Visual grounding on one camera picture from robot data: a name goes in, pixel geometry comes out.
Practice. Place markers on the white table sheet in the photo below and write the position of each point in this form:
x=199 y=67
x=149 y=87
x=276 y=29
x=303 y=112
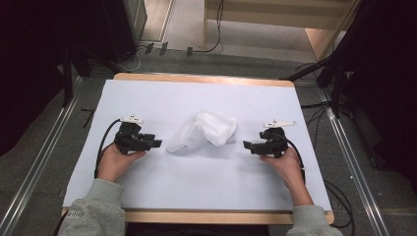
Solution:
x=196 y=183

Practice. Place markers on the white mesh laundry bag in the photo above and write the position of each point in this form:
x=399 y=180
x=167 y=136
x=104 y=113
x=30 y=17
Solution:
x=203 y=131

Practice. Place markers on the black metal stand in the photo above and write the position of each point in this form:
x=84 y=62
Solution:
x=68 y=78
x=334 y=75

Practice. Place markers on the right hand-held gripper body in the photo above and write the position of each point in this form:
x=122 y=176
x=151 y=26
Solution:
x=274 y=144

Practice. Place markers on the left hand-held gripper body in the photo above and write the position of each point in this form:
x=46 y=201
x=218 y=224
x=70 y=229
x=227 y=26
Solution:
x=129 y=139

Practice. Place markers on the black cabinet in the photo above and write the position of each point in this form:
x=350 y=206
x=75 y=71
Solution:
x=126 y=26

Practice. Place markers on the metal floor rail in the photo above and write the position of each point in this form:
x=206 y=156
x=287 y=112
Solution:
x=354 y=170
x=36 y=164

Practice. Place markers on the person's right hand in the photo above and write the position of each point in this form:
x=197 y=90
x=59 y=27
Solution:
x=285 y=167

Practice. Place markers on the dark curtain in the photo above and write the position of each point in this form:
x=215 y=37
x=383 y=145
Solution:
x=387 y=82
x=29 y=65

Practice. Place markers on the person's left hand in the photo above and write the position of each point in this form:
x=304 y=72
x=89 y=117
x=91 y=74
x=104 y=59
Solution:
x=113 y=164

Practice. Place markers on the wooden table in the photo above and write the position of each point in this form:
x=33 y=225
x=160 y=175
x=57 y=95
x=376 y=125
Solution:
x=209 y=217

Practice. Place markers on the light wooden furniture frame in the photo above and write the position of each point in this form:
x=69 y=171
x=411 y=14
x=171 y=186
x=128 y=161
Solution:
x=278 y=19

